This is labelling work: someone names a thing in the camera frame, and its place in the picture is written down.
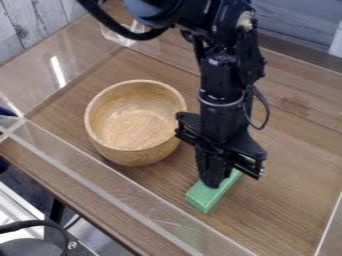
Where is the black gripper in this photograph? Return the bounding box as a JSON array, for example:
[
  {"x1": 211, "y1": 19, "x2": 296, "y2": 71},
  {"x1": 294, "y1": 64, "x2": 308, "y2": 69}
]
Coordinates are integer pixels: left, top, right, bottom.
[{"x1": 173, "y1": 98, "x2": 270, "y2": 190}]

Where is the green rectangular block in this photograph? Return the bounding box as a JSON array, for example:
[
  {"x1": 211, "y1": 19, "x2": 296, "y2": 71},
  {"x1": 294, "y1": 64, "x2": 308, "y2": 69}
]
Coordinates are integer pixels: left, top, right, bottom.
[{"x1": 185, "y1": 169, "x2": 243, "y2": 214}]

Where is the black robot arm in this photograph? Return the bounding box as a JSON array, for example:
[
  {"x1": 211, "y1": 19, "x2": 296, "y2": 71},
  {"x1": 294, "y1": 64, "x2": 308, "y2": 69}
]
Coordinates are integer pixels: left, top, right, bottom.
[{"x1": 124, "y1": 0, "x2": 267, "y2": 188}]

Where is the wooden brown bowl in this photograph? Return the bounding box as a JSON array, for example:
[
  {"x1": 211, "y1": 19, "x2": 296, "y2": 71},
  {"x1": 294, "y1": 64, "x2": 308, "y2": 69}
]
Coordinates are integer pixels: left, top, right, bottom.
[{"x1": 84, "y1": 79, "x2": 187, "y2": 167}]

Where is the black table leg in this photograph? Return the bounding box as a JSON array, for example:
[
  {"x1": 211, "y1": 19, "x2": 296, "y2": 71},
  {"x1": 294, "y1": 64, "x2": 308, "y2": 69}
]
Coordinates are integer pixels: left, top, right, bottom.
[{"x1": 49, "y1": 199, "x2": 65, "y2": 224}]

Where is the clear acrylic tray wall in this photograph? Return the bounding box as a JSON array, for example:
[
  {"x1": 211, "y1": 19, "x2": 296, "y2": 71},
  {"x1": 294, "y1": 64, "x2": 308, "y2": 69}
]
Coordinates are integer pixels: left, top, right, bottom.
[{"x1": 0, "y1": 94, "x2": 256, "y2": 256}]

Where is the clear acrylic corner bracket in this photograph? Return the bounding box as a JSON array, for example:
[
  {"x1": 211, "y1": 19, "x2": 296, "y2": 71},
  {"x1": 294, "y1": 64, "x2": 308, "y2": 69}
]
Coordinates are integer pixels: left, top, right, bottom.
[{"x1": 100, "y1": 20, "x2": 145, "y2": 47}]

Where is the black cable bottom left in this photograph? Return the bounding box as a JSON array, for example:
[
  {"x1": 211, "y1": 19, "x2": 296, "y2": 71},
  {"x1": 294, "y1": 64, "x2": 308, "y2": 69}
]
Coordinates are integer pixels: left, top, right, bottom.
[{"x1": 0, "y1": 218, "x2": 72, "y2": 256}]

